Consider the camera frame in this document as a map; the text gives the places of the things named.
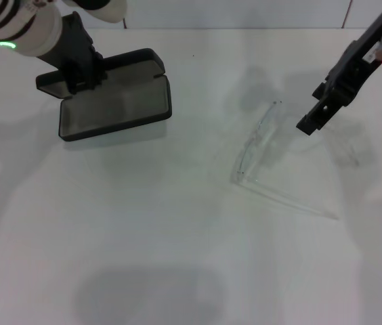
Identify clear transparent glasses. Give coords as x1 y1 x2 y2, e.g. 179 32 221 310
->
230 99 361 221

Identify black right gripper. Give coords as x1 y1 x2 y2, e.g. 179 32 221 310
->
295 8 382 136

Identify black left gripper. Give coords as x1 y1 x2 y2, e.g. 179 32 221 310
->
37 11 108 96

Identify black glasses case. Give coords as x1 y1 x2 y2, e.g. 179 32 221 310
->
35 48 173 142

